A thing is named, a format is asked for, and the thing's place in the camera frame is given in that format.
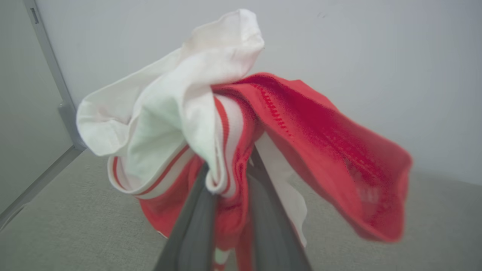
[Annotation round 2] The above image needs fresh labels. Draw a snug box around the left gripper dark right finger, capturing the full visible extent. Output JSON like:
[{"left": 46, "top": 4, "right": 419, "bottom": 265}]
[{"left": 247, "top": 146, "right": 313, "bottom": 271}]

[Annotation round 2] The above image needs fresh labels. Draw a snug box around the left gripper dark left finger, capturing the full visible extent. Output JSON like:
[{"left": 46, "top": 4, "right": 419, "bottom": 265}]
[{"left": 153, "top": 163, "right": 218, "bottom": 271}]

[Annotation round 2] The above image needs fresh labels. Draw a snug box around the grey fabric sofa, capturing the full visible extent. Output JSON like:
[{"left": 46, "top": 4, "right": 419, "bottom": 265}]
[{"left": 0, "top": 149, "right": 482, "bottom": 271}]

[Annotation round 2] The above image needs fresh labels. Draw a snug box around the red and white basketball jersey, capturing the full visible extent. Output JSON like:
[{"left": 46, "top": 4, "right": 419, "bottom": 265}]
[{"left": 76, "top": 8, "right": 413, "bottom": 271}]

